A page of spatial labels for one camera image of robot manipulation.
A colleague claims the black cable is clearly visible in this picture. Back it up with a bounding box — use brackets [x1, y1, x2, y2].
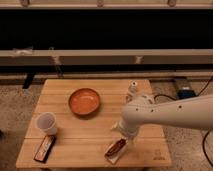
[153, 76, 213, 168]

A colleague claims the small white bottle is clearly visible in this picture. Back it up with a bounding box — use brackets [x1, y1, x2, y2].
[126, 81, 138, 102]

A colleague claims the wooden table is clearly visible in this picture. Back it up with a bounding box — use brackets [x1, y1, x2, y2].
[16, 79, 172, 168]

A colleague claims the dark chocolate bar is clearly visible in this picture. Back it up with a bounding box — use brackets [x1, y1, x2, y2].
[34, 135, 56, 163]

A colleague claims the blue power box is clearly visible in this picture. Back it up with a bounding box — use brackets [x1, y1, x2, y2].
[178, 87, 196, 99]

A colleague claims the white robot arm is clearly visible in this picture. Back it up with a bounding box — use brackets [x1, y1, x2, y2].
[112, 94, 213, 139]

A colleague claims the orange ceramic bowl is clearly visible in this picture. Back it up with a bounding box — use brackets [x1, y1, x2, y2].
[68, 88, 101, 116]

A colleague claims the long wooden rail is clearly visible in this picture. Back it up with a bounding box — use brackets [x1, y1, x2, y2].
[0, 49, 213, 66]

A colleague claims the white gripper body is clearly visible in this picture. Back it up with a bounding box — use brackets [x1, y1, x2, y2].
[111, 119, 139, 139]

